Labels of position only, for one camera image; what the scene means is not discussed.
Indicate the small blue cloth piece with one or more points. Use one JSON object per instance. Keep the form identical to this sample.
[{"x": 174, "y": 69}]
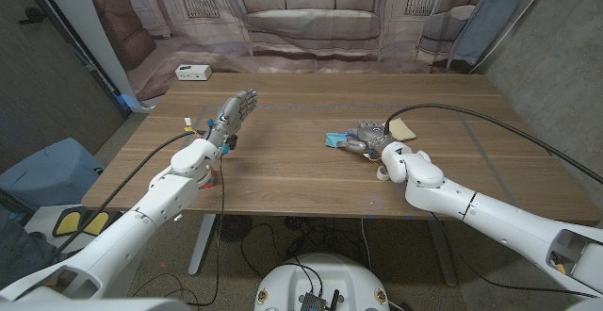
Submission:
[{"x": 333, "y": 139}]

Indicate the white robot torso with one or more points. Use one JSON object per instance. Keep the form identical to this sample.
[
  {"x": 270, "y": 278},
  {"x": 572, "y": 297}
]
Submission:
[{"x": 330, "y": 273}]

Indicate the black electronics module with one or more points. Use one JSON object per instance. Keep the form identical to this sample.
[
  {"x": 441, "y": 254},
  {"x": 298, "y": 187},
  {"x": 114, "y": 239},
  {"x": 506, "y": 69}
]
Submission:
[{"x": 313, "y": 301}]

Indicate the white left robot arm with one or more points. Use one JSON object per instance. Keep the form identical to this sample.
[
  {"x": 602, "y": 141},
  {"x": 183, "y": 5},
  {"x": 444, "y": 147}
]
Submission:
[{"x": 165, "y": 200}]

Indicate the grey table leg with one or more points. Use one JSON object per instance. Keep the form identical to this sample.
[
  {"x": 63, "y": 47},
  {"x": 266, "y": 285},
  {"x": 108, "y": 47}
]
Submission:
[{"x": 443, "y": 254}]

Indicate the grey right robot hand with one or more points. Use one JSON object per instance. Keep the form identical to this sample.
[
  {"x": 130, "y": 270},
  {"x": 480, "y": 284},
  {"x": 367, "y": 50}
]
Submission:
[{"x": 372, "y": 137}]

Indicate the pale yellow sponge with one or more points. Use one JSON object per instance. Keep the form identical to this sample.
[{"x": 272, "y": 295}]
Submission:
[{"x": 404, "y": 131}]

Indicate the black floor fan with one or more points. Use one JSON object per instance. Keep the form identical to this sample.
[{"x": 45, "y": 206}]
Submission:
[{"x": 233, "y": 227}]

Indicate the yellow black-rimmed pad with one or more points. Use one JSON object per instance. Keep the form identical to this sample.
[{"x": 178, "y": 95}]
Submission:
[
  {"x": 96, "y": 222},
  {"x": 67, "y": 223}
]

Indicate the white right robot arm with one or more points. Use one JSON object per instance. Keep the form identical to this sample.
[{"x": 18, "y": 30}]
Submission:
[{"x": 443, "y": 193}]

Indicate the colourful toy block stack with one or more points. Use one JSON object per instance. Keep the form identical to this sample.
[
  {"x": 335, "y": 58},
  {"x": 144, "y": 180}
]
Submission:
[{"x": 212, "y": 180}]

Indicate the white table leg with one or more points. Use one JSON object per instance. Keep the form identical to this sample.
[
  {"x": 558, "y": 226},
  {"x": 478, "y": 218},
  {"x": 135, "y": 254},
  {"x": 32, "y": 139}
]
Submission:
[{"x": 201, "y": 245}]

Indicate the printed sofa backdrop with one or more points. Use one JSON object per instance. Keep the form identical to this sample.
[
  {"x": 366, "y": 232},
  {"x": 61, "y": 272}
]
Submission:
[{"x": 311, "y": 23}]

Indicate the blue-grey plastic bin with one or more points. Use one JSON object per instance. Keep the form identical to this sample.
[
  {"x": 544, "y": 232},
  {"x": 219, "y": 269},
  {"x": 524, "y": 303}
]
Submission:
[{"x": 52, "y": 174}]

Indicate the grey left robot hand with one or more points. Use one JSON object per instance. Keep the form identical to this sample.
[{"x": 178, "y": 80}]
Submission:
[{"x": 231, "y": 120}]

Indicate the white tape roll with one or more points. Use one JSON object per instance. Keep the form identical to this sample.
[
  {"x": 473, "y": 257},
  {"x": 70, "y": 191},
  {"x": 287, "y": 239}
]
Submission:
[{"x": 380, "y": 174}]

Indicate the white power box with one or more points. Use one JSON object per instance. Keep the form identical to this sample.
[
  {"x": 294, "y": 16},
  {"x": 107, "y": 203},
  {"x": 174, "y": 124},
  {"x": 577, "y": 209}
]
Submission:
[{"x": 193, "y": 72}]

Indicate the dark grey cloth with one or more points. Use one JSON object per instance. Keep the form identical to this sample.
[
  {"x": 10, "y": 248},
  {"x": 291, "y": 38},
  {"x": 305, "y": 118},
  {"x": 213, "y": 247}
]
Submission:
[{"x": 19, "y": 250}]

